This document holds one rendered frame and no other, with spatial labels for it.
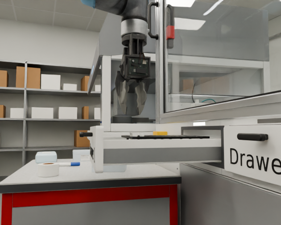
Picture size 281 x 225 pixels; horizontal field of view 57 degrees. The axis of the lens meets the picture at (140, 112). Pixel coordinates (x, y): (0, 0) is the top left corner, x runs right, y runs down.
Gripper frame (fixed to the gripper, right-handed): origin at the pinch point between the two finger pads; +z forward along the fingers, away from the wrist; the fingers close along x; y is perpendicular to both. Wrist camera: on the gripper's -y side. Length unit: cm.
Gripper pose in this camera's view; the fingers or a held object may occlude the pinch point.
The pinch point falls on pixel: (131, 110)
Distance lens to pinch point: 74.1
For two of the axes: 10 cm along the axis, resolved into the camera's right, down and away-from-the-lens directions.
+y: 2.2, -0.7, -9.7
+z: -0.1, 10.0, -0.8
